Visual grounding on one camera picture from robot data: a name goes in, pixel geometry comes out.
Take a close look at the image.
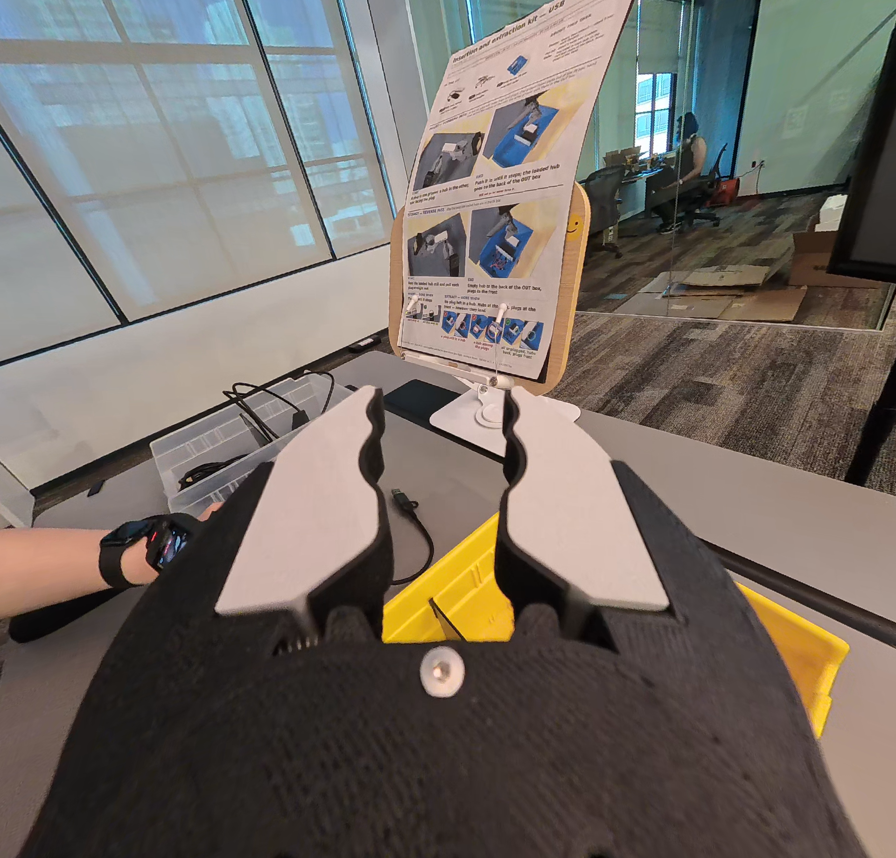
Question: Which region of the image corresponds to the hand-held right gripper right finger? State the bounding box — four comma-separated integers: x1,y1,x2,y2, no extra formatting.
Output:
494,385,672,619

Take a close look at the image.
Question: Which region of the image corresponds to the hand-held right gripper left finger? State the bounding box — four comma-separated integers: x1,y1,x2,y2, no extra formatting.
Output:
213,385,394,640

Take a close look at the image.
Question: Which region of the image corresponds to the black-plug thin usb cable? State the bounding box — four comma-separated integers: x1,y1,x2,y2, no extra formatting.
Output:
388,487,435,587

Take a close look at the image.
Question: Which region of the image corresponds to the clear plastic bin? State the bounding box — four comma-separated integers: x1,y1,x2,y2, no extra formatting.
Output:
149,376,357,519

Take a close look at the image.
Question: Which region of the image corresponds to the yellow plastic bin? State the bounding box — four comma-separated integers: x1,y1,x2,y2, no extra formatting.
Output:
381,511,851,740

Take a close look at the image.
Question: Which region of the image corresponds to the person's left forearm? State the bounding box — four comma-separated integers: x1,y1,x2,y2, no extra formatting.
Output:
0,525,113,621

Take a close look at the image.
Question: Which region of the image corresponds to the black divider panel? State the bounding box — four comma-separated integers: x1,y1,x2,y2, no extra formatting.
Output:
427,595,466,642

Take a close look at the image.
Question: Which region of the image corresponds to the flattened cardboard sheet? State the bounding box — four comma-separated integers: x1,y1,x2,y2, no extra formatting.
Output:
633,263,809,323

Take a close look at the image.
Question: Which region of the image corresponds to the black office chair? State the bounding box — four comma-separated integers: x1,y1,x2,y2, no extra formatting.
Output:
682,142,730,230
584,165,629,258

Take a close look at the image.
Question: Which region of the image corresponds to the cardboard box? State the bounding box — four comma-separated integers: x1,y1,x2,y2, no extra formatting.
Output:
790,230,879,289

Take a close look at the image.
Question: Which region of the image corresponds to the printed instruction sheet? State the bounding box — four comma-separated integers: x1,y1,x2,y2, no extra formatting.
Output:
398,0,648,383

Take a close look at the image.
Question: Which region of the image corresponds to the large glass window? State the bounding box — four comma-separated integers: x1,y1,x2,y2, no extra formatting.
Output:
0,0,394,365

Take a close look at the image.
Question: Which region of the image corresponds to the tangle of black cables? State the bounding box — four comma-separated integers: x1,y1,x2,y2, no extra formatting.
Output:
178,371,337,491

